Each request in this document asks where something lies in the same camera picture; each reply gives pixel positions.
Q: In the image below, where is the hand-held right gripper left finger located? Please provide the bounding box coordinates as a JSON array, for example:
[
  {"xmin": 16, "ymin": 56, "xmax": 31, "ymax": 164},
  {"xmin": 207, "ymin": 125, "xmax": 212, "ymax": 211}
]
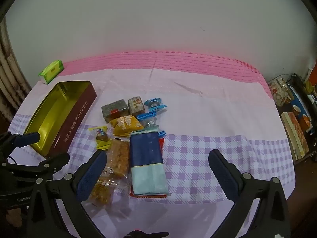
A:
[{"xmin": 26, "ymin": 150, "xmax": 107, "ymax": 238}]

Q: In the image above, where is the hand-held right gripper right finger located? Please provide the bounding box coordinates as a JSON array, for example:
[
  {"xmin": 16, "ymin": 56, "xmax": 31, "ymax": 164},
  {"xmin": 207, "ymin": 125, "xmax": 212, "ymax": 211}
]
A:
[{"xmin": 208, "ymin": 149, "xmax": 291, "ymax": 238}]

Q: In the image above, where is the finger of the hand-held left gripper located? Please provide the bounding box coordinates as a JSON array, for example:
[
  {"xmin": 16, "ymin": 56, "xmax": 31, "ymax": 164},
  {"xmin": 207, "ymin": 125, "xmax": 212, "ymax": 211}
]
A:
[
  {"xmin": 0, "ymin": 131, "xmax": 41, "ymax": 158},
  {"xmin": 5, "ymin": 153, "xmax": 70, "ymax": 184}
]

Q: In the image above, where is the clear peanut brittle packet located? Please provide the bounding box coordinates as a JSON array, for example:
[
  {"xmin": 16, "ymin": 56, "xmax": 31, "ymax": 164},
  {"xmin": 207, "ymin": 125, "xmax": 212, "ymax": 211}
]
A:
[{"xmin": 89, "ymin": 137, "xmax": 132, "ymax": 206}]

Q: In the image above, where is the yellow candy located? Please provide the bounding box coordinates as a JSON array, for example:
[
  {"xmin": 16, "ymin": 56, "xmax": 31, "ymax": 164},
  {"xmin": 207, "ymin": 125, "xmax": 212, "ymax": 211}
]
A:
[{"xmin": 89, "ymin": 126, "xmax": 111, "ymax": 150}]

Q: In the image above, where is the maroon tin box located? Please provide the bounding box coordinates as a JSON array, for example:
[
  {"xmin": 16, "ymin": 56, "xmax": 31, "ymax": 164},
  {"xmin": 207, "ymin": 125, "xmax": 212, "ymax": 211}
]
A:
[{"xmin": 23, "ymin": 81, "xmax": 97, "ymax": 158}]

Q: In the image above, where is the navy and pale blue packet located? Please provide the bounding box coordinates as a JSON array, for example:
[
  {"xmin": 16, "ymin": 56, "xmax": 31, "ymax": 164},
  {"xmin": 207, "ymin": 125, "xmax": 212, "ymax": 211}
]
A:
[{"xmin": 129, "ymin": 126, "xmax": 172, "ymax": 196}]

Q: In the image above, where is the yellow snack packet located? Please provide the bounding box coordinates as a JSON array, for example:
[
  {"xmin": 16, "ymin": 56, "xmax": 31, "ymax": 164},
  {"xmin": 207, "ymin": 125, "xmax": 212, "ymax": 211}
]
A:
[{"xmin": 109, "ymin": 115, "xmax": 144, "ymax": 137}]

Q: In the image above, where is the red snack packet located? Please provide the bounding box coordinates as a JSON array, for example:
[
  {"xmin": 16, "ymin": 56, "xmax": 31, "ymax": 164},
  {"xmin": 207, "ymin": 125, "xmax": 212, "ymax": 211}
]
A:
[{"xmin": 129, "ymin": 137, "xmax": 167, "ymax": 199}]

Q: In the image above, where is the grey sesame block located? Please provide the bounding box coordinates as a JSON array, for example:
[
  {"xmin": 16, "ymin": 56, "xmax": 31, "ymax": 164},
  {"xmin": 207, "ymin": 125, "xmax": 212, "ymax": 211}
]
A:
[{"xmin": 101, "ymin": 99, "xmax": 131, "ymax": 123}]

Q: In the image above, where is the blue candy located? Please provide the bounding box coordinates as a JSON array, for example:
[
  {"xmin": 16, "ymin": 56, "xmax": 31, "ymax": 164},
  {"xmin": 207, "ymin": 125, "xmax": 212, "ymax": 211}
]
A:
[{"xmin": 137, "ymin": 111, "xmax": 166, "ymax": 138}]

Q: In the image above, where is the brown sesame block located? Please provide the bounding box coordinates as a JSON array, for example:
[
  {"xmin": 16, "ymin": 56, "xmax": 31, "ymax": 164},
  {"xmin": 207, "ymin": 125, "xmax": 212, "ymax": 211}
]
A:
[{"xmin": 127, "ymin": 97, "xmax": 146, "ymax": 116}]

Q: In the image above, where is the light blue cookie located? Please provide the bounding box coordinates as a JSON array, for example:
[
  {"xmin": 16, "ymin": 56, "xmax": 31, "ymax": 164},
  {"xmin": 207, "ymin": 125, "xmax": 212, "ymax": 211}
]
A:
[{"xmin": 144, "ymin": 99, "xmax": 167, "ymax": 112}]

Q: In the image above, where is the beige ribbed object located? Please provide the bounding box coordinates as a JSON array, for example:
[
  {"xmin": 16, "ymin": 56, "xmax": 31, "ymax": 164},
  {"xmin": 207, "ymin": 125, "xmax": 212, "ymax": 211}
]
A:
[{"xmin": 0, "ymin": 27, "xmax": 32, "ymax": 129}]

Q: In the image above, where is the green tissue pack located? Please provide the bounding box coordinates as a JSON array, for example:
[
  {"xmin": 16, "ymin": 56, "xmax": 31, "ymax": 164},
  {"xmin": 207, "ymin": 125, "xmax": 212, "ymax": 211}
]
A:
[{"xmin": 38, "ymin": 60, "xmax": 65, "ymax": 84}]

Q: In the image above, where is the pink and purple checked tablecloth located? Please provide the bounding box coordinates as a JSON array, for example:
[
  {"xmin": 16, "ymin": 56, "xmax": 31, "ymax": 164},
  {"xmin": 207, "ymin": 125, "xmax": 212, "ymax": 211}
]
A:
[{"xmin": 7, "ymin": 50, "xmax": 296, "ymax": 238}]

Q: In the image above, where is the blue box with cup picture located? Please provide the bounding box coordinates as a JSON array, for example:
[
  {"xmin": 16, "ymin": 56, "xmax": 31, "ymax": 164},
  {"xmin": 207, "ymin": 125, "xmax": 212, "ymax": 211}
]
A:
[{"xmin": 287, "ymin": 87, "xmax": 312, "ymax": 132}]

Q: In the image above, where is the floral ceramic pot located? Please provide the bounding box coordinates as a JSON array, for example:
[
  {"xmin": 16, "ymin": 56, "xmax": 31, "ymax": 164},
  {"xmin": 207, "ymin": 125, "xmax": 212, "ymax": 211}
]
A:
[{"xmin": 269, "ymin": 77, "xmax": 294, "ymax": 107}]

